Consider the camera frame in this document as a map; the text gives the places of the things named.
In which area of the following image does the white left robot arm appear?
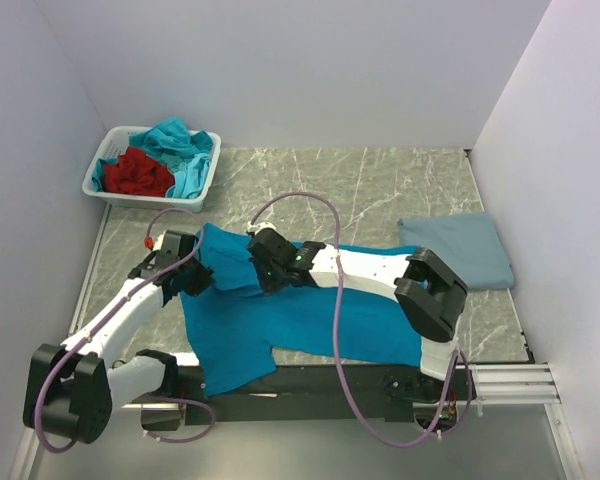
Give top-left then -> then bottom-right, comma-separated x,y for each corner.
23,230 -> 212,453

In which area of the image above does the black base crossbar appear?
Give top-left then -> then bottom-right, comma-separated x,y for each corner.
118,363 -> 474,432

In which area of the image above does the aluminium frame rail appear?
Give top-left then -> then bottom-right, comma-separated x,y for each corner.
8,206 -> 585,479

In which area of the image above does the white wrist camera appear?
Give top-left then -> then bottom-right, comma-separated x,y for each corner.
144,233 -> 165,251
246,221 -> 276,236

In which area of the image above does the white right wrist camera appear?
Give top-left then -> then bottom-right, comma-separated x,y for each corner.
246,221 -> 276,236

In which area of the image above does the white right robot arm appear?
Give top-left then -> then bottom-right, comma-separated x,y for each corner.
247,222 -> 468,399

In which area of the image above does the light aqua t shirt in basket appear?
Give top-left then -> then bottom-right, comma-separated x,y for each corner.
165,153 -> 211,200

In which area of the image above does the red t shirt in basket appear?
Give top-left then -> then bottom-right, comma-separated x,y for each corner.
101,147 -> 175,197

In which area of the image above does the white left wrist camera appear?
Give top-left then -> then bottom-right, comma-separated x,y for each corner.
144,233 -> 165,251

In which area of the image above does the bright blue t shirt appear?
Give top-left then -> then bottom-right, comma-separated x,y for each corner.
180,224 -> 421,396

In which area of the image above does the teal t shirt in basket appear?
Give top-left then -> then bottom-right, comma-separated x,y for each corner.
92,117 -> 212,192

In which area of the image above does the white plastic laundry basket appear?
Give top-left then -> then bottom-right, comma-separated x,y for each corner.
82,126 -> 222,212

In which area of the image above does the folded grey-blue t shirt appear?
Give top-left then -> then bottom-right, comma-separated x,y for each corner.
397,212 -> 515,290

